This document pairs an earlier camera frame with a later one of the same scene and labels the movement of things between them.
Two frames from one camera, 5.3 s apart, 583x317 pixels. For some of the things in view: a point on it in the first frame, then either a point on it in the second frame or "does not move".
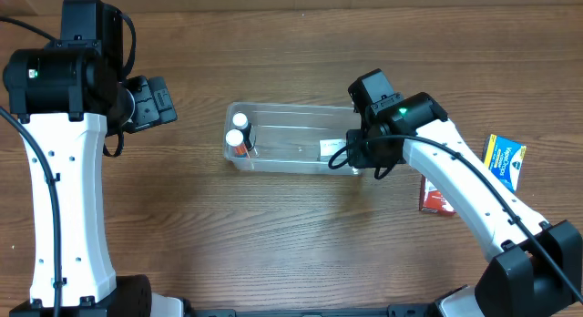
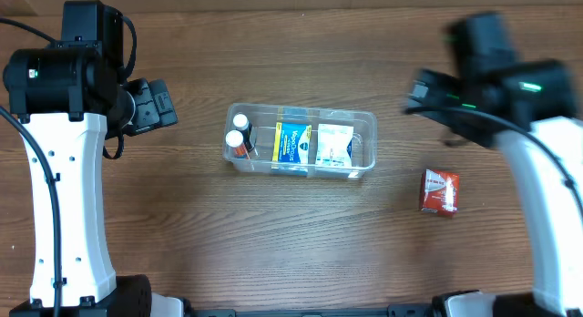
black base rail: (400, 311) does not move
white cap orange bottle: (234, 138) does not move
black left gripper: (152, 106) does not move
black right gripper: (357, 149) → (422, 96)
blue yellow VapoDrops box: (505, 158) → (291, 143)
